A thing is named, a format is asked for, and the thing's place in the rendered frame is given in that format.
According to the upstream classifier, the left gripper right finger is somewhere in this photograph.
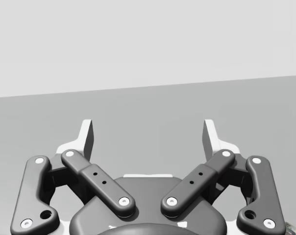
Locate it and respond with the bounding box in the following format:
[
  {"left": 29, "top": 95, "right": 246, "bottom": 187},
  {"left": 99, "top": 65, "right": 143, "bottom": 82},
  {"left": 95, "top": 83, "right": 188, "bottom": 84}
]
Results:
[{"left": 160, "top": 119, "right": 287, "bottom": 235}]

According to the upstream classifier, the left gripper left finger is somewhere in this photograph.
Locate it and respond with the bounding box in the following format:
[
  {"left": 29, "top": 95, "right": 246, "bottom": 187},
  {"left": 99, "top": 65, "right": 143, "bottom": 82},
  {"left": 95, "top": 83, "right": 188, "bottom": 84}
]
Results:
[{"left": 10, "top": 119, "right": 136, "bottom": 234}]

